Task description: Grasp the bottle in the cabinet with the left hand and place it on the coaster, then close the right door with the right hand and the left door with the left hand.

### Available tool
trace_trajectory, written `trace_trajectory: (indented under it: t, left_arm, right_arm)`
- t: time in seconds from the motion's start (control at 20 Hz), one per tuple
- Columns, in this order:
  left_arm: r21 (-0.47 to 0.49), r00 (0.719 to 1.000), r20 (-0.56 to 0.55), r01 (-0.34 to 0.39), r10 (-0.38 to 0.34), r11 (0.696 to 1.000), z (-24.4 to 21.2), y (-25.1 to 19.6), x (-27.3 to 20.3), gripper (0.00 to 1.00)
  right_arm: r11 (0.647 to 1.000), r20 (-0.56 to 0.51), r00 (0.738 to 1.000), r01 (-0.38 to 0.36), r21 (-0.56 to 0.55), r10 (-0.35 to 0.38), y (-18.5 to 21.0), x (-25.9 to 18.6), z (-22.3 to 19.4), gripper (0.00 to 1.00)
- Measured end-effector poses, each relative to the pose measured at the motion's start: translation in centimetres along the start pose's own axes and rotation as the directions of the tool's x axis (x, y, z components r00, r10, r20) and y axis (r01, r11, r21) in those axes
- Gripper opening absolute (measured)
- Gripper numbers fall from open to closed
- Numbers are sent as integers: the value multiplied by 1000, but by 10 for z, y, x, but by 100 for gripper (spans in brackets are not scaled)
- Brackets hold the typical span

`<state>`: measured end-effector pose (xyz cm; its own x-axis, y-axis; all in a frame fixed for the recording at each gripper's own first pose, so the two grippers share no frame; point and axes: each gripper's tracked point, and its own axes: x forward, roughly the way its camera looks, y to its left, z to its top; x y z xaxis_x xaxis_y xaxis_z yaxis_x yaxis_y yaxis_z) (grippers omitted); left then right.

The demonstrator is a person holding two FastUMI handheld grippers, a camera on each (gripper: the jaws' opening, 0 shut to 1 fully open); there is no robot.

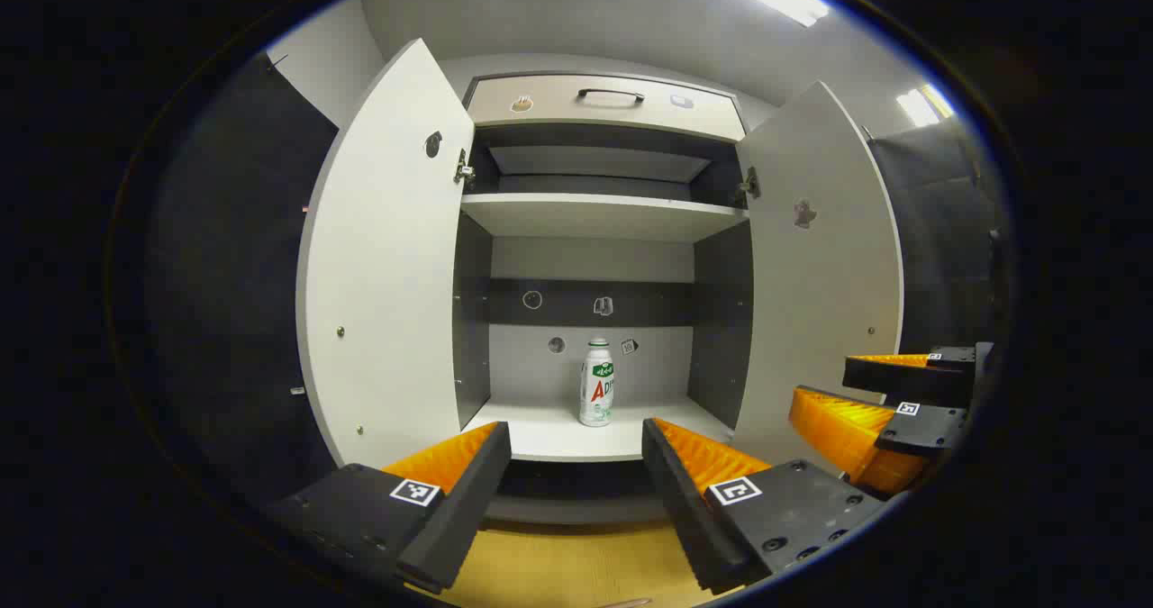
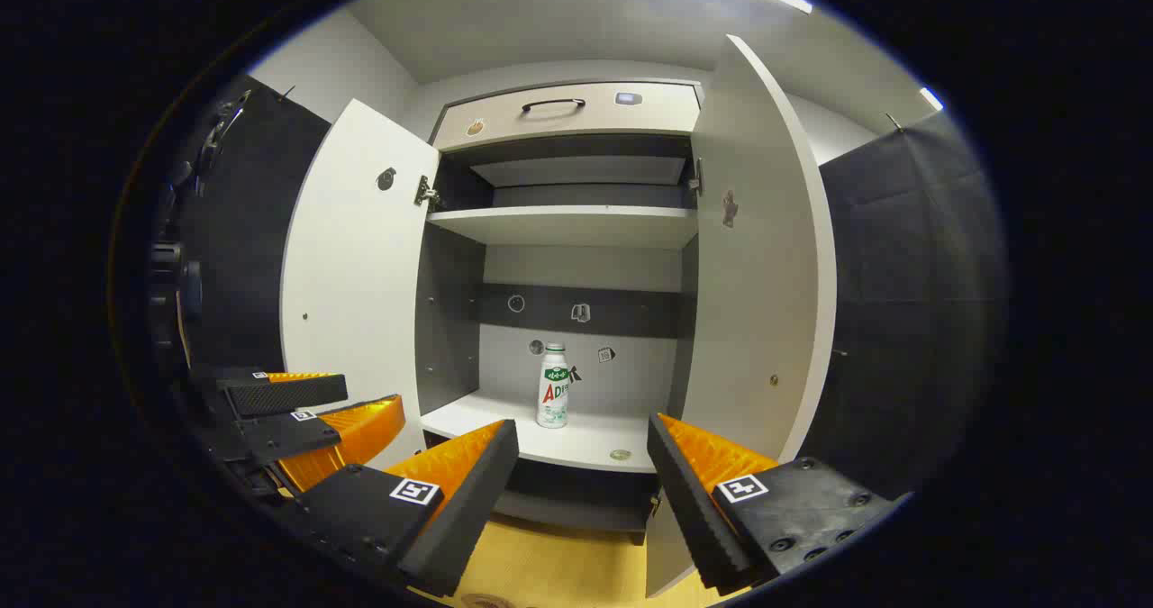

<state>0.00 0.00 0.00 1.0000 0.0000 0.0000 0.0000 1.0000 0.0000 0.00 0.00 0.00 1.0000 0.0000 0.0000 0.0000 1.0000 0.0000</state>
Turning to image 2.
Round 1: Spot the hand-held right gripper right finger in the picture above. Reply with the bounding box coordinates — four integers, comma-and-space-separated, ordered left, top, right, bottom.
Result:
647, 413, 911, 595

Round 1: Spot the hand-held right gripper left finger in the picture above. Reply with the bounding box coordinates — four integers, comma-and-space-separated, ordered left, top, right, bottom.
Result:
270, 419, 521, 598

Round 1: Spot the white green-label bottle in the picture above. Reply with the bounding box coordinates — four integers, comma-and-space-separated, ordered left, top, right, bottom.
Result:
536, 342, 571, 429

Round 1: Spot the white cabinet door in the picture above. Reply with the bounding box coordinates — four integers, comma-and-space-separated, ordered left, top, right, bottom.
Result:
279, 97, 442, 474
644, 34, 839, 600

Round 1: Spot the white cabinet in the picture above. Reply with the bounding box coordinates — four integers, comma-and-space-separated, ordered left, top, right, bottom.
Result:
414, 77, 705, 546

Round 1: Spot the white cabinet shelf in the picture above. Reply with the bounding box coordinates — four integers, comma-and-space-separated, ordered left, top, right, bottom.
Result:
426, 204, 699, 250
468, 156, 687, 187
419, 390, 685, 474

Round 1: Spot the beige cabinet drawer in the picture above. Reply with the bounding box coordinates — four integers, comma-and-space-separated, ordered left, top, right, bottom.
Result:
432, 81, 702, 152

